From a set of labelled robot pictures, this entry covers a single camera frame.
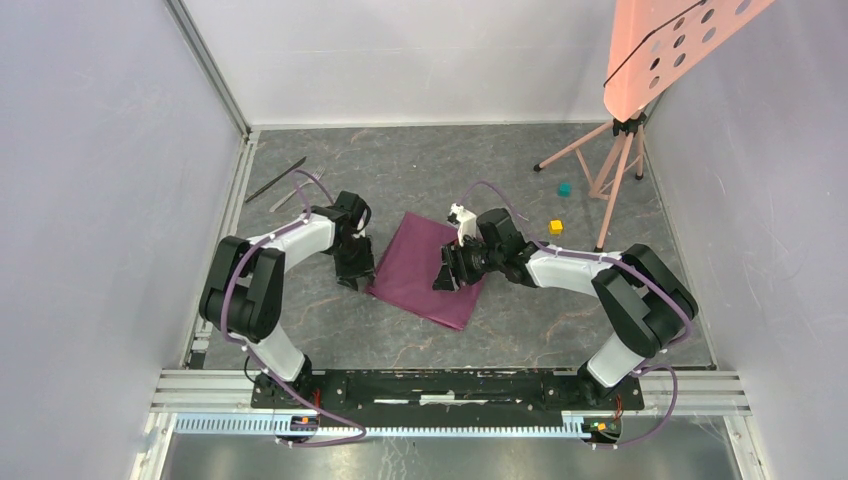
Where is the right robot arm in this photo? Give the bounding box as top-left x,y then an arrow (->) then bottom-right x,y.
432,204 -> 698,408

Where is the purple cloth napkin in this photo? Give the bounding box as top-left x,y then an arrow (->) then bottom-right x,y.
367,212 -> 483,331

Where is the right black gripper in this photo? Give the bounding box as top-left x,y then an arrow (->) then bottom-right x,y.
432,233 -> 504,292

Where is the pink music stand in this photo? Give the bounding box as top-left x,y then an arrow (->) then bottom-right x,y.
534,0 -> 773,252

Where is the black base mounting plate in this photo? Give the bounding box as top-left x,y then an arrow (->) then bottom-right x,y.
250,368 -> 645,429

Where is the aluminium frame rail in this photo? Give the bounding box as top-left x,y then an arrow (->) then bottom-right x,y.
165,0 -> 259,369

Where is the yellow cube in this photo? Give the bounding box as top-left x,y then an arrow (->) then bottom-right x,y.
548,219 -> 564,235

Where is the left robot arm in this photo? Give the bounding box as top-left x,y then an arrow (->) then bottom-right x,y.
198,191 -> 375,408

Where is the teal cube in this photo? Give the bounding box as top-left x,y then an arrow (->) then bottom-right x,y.
558,183 -> 572,198

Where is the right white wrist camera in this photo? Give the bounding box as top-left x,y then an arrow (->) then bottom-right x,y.
447,203 -> 478,247

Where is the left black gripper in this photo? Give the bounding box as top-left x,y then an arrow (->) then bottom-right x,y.
330,234 -> 377,292

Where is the black knife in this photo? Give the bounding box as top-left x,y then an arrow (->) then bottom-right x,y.
244,156 -> 307,204

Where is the silver fork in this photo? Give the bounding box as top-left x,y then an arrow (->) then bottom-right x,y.
268,166 -> 326,213

